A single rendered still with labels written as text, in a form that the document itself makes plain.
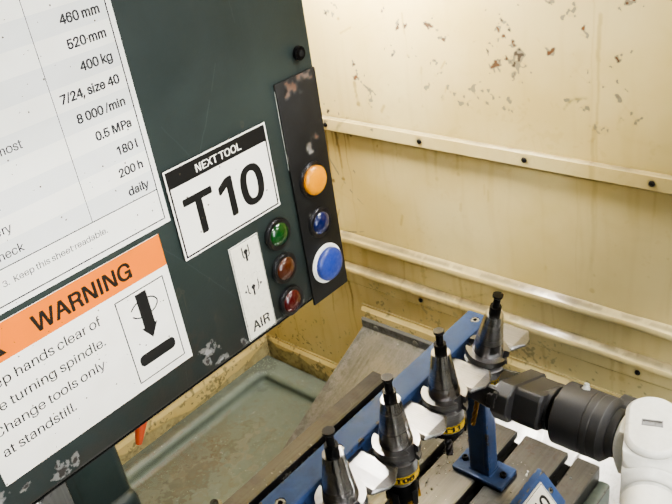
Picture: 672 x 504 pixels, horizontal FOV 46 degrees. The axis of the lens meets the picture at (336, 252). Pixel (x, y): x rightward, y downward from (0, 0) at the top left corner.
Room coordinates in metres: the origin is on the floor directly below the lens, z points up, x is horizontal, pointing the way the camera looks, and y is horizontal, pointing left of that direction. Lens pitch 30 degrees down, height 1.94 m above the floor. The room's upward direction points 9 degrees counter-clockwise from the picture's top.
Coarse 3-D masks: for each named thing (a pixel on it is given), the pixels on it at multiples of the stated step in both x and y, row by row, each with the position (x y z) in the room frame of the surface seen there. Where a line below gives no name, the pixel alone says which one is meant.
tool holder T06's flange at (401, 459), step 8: (416, 432) 0.76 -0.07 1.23; (376, 440) 0.76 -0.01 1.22; (416, 440) 0.75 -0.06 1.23; (376, 448) 0.75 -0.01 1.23; (408, 448) 0.74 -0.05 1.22; (416, 448) 0.74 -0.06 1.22; (376, 456) 0.74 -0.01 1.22; (384, 456) 0.73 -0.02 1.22; (392, 456) 0.73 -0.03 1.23; (400, 456) 0.73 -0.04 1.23; (408, 456) 0.73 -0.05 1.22; (416, 456) 0.74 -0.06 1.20; (400, 464) 0.73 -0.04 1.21; (408, 464) 0.73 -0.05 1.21
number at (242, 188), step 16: (240, 160) 0.55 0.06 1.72; (256, 160) 0.56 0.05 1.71; (224, 176) 0.53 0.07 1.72; (240, 176) 0.54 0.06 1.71; (256, 176) 0.55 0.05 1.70; (224, 192) 0.53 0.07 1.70; (240, 192) 0.54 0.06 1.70; (256, 192) 0.55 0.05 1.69; (224, 208) 0.53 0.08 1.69; (240, 208) 0.54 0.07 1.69; (256, 208) 0.55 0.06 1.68; (224, 224) 0.53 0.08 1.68
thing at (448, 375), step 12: (432, 360) 0.83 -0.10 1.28; (444, 360) 0.82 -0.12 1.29; (432, 372) 0.83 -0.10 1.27; (444, 372) 0.82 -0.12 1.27; (432, 384) 0.82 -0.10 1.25; (444, 384) 0.82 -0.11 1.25; (456, 384) 0.82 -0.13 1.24; (432, 396) 0.82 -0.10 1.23; (444, 396) 0.81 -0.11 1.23; (456, 396) 0.82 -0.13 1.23
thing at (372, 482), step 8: (352, 456) 0.75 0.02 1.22; (360, 456) 0.75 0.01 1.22; (368, 456) 0.74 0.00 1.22; (352, 464) 0.74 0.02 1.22; (360, 464) 0.73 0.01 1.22; (368, 464) 0.73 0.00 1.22; (376, 464) 0.73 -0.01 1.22; (384, 464) 0.73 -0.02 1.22; (392, 464) 0.73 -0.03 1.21; (352, 472) 0.72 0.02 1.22; (360, 472) 0.72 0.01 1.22; (368, 472) 0.72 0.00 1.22; (376, 472) 0.72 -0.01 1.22; (384, 472) 0.71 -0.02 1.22; (392, 472) 0.71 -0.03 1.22; (368, 480) 0.70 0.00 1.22; (376, 480) 0.70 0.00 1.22; (384, 480) 0.70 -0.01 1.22; (392, 480) 0.70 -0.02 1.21; (368, 488) 0.69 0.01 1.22; (376, 488) 0.69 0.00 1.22; (384, 488) 0.69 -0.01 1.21
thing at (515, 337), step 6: (504, 324) 0.98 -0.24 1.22; (504, 330) 0.96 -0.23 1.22; (510, 330) 0.96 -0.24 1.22; (516, 330) 0.96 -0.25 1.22; (522, 330) 0.95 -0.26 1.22; (504, 336) 0.95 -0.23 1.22; (510, 336) 0.94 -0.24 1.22; (516, 336) 0.94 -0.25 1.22; (522, 336) 0.94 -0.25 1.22; (528, 336) 0.94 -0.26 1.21; (510, 342) 0.93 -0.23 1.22; (516, 342) 0.93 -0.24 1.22; (522, 342) 0.93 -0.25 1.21; (528, 342) 0.93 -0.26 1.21; (510, 348) 0.92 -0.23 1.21; (516, 348) 0.92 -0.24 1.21
